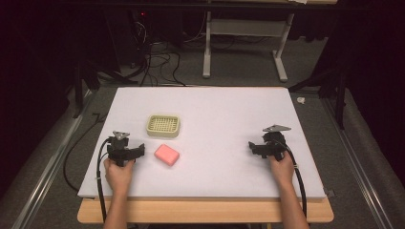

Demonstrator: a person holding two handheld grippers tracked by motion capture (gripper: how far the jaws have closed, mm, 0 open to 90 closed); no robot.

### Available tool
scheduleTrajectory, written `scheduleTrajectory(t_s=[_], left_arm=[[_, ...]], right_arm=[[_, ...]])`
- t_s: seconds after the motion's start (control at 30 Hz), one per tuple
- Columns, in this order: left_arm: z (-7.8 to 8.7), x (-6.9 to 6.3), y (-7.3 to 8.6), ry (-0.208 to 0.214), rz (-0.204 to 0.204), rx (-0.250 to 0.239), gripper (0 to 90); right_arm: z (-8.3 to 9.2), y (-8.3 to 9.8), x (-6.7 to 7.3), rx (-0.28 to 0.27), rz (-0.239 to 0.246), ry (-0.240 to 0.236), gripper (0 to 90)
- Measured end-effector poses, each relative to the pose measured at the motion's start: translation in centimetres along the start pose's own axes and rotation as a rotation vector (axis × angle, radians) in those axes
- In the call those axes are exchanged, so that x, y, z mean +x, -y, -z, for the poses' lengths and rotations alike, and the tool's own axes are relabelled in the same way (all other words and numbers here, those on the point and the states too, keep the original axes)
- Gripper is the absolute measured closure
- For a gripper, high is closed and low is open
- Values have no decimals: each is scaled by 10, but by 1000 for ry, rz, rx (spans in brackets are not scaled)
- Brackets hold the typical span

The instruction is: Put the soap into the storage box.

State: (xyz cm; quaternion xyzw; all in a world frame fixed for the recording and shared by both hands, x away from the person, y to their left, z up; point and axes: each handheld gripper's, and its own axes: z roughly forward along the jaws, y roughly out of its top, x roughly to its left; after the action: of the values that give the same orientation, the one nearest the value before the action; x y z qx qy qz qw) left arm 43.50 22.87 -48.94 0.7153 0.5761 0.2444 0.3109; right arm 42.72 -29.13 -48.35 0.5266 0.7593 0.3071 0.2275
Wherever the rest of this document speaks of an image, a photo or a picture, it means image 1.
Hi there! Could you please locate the black metal stand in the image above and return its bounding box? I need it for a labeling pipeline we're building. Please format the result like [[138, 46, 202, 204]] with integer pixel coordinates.
[[288, 68, 349, 131], [65, 58, 139, 119]]

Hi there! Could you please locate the aluminium floor rail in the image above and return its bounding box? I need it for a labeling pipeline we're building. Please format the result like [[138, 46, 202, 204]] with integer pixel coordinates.
[[320, 97, 396, 229], [11, 91, 96, 229]]

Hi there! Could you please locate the black cable on floor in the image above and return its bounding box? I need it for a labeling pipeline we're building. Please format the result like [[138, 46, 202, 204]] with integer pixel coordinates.
[[62, 112, 109, 193]]

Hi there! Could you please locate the right hand-held gripper black cable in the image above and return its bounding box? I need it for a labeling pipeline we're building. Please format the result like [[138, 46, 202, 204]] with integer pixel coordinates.
[[272, 138, 309, 219]]

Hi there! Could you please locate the hand-held gripper black cable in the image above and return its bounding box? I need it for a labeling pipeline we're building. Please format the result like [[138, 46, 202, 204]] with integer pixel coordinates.
[[272, 138, 309, 219], [95, 136, 113, 223]]

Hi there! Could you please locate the person's right hand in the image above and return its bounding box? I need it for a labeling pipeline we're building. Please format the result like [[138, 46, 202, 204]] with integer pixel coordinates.
[[267, 151, 296, 189]]

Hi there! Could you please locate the white foam mat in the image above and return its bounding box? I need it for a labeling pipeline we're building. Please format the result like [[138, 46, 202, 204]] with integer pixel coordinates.
[[76, 86, 328, 202]]

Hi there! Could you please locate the left hand-held gripper black cable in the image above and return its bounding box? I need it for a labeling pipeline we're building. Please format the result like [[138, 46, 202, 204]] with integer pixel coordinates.
[[95, 136, 113, 223]]

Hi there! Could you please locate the tangle of black floor cables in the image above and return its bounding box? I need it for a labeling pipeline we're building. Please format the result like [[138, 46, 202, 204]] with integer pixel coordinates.
[[128, 18, 188, 88]]

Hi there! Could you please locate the person's left hand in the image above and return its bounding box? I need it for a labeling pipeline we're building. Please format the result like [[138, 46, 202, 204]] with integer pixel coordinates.
[[103, 157, 137, 196]]

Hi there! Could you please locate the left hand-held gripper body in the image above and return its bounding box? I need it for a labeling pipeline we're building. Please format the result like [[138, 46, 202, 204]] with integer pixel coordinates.
[[106, 130, 136, 168]]

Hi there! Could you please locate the cream soap dish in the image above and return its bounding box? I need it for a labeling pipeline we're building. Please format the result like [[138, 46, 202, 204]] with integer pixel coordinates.
[[145, 114, 181, 139]]

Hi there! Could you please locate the white metal desk frame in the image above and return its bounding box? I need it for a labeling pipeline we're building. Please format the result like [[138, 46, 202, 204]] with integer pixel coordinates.
[[202, 10, 296, 83]]

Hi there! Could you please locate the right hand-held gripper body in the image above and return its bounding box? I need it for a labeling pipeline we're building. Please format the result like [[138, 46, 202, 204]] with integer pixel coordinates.
[[261, 124, 292, 162]]

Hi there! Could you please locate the pink soap bar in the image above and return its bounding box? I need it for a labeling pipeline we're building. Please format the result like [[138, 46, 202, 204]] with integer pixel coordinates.
[[154, 143, 181, 167]]

